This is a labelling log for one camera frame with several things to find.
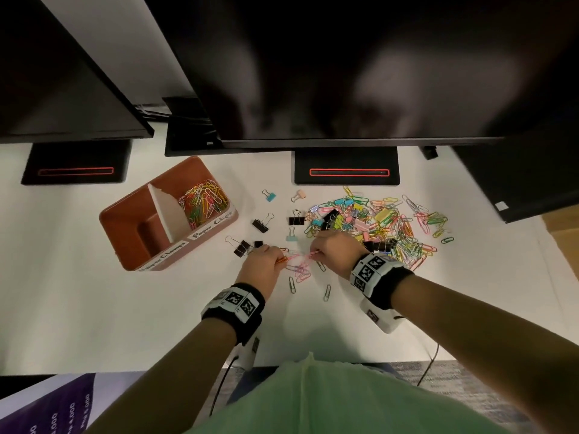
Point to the person's left hand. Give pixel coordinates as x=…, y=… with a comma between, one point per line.
x=262, y=268

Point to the person's right hand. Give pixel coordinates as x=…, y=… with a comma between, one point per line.
x=341, y=253

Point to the single pink paper clip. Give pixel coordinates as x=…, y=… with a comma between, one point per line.
x=304, y=256

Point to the single light blue binder clip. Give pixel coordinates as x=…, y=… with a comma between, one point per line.
x=291, y=238

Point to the small pink binder clip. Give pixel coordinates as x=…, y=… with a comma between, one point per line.
x=301, y=194

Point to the small blue binder clip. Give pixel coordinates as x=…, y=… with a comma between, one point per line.
x=270, y=197

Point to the pile of colorful paper clips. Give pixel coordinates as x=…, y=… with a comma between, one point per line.
x=420, y=225

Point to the sorted heap of paper clips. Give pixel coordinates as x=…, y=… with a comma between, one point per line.
x=203, y=201

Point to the orange divided sorting box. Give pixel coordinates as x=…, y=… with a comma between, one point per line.
x=122, y=225

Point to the person's right forearm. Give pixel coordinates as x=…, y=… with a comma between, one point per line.
x=488, y=348

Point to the person's left forearm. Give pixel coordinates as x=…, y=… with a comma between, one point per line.
x=167, y=379

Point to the plain cardboard box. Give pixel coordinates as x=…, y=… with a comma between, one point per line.
x=563, y=239

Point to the black left wristband with markers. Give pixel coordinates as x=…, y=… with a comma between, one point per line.
x=235, y=307

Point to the black wristband with markers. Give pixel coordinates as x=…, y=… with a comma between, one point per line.
x=380, y=280
x=235, y=307

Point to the black right wristband with markers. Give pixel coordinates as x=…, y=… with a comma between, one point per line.
x=380, y=280

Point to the black laptop with orange stripe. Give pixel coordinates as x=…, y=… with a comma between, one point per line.
x=348, y=158

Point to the green shirt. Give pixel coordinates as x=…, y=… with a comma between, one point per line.
x=339, y=402

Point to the wide black computer monitor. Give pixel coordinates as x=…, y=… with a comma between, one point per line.
x=362, y=63

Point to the black monitor stand red stripe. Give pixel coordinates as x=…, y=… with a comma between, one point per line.
x=77, y=153

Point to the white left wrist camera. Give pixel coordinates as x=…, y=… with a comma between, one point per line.
x=246, y=352

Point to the small black bracket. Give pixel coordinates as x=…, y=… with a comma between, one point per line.
x=429, y=152

